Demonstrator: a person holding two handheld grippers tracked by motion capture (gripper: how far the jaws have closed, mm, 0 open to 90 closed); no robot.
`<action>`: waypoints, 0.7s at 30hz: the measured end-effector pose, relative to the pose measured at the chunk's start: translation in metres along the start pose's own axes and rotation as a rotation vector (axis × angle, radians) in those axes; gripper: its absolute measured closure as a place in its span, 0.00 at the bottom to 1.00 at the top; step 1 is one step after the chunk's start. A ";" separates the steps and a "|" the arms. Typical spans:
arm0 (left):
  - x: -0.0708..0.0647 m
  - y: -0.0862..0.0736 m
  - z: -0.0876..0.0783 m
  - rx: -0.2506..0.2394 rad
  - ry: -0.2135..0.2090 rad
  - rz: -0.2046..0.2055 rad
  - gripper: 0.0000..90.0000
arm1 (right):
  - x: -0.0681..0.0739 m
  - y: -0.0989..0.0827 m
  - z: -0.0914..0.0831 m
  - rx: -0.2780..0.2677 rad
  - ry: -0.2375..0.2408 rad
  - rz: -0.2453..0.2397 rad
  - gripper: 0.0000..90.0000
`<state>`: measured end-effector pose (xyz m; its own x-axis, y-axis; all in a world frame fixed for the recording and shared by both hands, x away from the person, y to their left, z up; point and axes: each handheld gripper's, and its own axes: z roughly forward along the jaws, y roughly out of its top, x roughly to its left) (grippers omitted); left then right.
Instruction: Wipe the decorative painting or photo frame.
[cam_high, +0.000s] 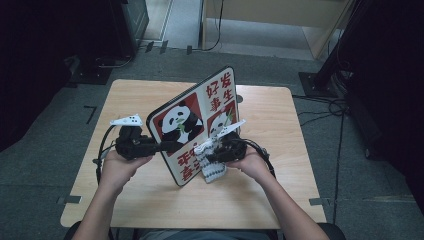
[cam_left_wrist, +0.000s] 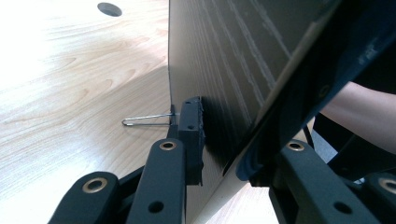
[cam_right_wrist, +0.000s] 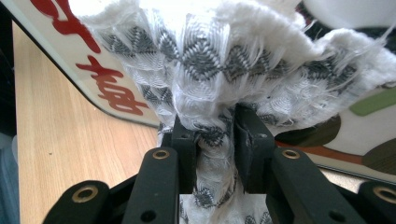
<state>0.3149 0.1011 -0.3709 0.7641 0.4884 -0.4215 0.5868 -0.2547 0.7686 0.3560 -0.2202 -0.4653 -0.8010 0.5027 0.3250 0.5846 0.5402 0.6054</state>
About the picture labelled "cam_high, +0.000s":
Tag left hand-held gripper cable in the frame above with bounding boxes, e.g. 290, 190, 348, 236
93, 124, 122, 186

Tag thin black hanging cable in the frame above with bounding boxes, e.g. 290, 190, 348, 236
191, 0, 225, 53

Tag panda print board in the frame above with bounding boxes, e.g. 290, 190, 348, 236
145, 65, 241, 188

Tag black floor cables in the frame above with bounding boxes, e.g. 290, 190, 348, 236
292, 94, 350, 225

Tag white grey patterned cloth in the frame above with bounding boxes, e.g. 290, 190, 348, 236
193, 137, 228, 184

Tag hand-held gripper cable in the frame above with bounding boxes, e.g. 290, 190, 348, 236
93, 124, 122, 186
239, 138, 277, 179

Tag right hand-held gripper cable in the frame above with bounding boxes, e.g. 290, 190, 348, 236
239, 138, 277, 179

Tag light wooden cabinet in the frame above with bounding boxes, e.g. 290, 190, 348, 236
201, 0, 354, 61

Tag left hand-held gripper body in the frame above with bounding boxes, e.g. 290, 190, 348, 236
109, 114, 158, 161

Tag black metal stand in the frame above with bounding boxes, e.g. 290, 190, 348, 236
298, 0, 368, 99

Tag dark cabinet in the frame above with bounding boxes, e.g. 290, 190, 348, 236
111, 0, 150, 58

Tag person's left hand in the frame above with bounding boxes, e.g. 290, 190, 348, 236
99, 149, 154, 195

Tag person's grey trousers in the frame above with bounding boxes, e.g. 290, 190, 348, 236
139, 229, 272, 240

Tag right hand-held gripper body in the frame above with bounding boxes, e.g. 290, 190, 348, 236
214, 119, 249, 164

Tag person's right hand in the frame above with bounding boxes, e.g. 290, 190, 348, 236
226, 147, 273, 184

